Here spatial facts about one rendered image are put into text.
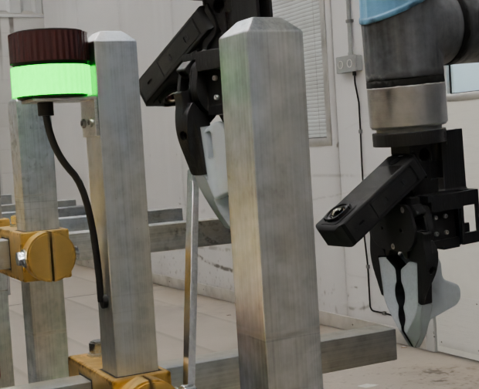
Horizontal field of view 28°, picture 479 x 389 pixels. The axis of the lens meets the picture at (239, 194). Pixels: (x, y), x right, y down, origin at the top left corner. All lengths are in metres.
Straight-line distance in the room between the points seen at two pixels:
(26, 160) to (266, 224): 0.50
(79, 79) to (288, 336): 0.29
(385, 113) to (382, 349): 0.22
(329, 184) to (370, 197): 4.39
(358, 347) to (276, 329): 0.39
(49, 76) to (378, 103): 0.34
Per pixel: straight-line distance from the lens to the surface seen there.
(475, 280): 4.44
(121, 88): 0.75
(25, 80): 0.73
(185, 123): 0.80
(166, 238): 1.08
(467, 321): 4.52
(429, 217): 0.93
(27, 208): 0.99
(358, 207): 0.89
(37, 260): 0.96
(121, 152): 0.75
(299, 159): 0.53
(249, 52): 0.52
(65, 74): 0.73
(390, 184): 0.91
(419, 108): 0.91
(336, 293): 5.34
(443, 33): 0.94
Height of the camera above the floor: 1.05
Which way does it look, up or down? 3 degrees down
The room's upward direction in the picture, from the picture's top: 4 degrees counter-clockwise
